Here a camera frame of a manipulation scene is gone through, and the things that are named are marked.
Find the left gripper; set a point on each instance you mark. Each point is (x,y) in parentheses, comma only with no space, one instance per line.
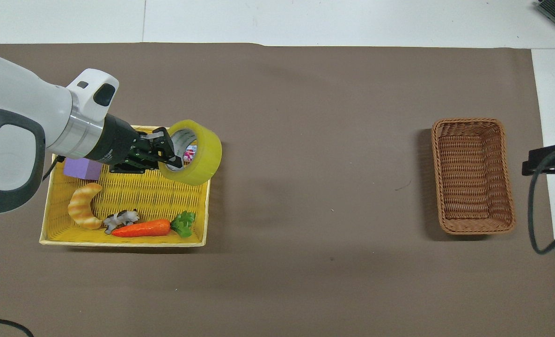
(113,142)

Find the yellowish clear tape roll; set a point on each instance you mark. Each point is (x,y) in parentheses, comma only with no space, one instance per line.
(207,157)

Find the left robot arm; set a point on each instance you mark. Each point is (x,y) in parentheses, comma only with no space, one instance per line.
(20,98)

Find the yellow woven basket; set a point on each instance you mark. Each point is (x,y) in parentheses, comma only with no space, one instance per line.
(142,196)

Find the brown wicker basket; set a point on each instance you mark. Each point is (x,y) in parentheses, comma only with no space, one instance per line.
(471,178)

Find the purple block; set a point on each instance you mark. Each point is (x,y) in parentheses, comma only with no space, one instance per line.
(83,169)

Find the black and white toy cow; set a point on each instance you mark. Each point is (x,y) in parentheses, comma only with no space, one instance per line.
(120,219)

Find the toy carrot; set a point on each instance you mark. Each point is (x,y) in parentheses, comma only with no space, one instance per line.
(142,228)

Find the toy croissant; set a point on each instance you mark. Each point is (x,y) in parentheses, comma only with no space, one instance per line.
(81,206)

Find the black stand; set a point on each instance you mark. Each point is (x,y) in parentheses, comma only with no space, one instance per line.
(546,161)

